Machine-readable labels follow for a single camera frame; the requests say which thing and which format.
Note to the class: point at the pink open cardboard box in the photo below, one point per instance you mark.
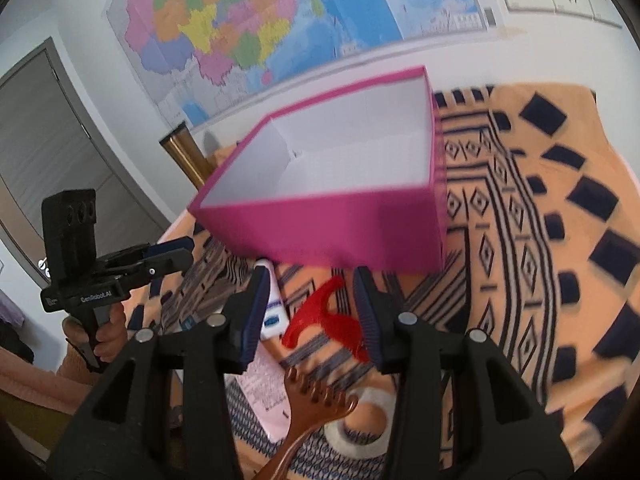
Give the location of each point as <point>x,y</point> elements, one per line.
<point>355,176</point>

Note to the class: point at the grey door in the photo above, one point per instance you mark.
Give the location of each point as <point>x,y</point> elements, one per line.
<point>49,144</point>

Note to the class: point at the small pink cream tube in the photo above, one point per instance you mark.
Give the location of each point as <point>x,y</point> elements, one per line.
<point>262,384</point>

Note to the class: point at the orange sleeve left forearm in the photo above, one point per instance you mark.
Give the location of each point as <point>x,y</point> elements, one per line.
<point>62,391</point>

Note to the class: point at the blue Antine medicine box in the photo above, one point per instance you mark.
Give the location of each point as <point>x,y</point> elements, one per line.
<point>187,321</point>

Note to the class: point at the orange patterned blanket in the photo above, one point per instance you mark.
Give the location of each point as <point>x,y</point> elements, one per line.
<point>542,254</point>

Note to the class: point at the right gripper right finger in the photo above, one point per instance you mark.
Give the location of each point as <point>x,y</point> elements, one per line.
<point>462,411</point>

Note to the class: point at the black tracking camera left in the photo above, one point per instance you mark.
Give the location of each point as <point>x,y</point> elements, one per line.
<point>68,220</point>

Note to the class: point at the brown wooden back scratcher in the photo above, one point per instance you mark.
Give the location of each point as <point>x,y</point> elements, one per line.
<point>313,404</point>

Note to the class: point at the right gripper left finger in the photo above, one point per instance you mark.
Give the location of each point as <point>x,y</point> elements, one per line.
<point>160,410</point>

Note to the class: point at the person's left hand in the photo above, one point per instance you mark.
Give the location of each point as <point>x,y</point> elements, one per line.
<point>110,338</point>

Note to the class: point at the white blue cream tube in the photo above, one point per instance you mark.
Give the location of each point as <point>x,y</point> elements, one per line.
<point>276,320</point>

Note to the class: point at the gold travel tumbler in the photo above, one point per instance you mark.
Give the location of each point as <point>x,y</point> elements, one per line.
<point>181,147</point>

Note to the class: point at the wall map poster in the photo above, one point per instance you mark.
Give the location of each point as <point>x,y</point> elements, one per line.
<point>197,58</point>

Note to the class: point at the white tape roll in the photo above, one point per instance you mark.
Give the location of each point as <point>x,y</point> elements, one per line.
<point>365,433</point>

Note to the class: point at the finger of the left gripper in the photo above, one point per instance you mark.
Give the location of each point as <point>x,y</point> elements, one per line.
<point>155,267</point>
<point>181,247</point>

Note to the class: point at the red plastic hammer toy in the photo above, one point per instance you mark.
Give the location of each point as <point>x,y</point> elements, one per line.
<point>339,327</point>

